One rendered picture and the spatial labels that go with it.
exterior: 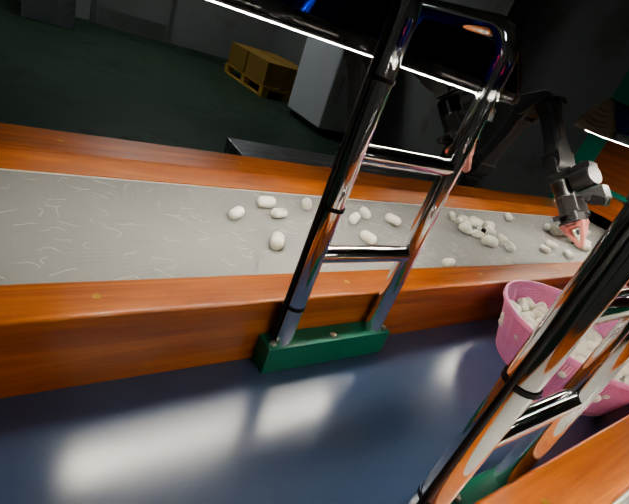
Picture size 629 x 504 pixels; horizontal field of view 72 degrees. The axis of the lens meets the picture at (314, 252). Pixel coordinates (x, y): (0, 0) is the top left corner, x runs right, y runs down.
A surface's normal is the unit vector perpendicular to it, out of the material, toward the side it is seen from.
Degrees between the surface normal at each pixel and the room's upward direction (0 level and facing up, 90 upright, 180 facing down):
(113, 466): 0
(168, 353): 90
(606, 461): 0
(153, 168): 45
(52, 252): 0
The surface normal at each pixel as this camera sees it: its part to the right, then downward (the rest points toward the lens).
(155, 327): 0.48, 0.55
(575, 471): 0.32, -0.83
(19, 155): 0.57, -0.20
